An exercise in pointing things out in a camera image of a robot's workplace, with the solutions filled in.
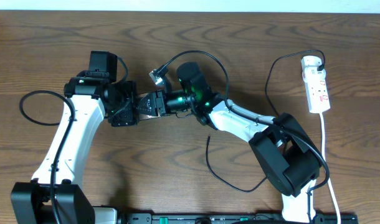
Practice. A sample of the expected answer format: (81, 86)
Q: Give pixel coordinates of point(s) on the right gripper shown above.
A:
(157, 101)

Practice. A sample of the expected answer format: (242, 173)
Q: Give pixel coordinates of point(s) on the white charger plug adapter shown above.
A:
(311, 73)

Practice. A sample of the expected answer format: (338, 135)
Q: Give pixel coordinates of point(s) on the white power strip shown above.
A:
(316, 91)

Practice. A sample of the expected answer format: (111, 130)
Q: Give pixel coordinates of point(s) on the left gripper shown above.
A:
(128, 109)

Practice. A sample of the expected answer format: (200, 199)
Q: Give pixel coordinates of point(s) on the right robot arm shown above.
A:
(288, 158)

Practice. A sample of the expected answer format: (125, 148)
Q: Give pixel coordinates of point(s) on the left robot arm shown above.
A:
(54, 194)

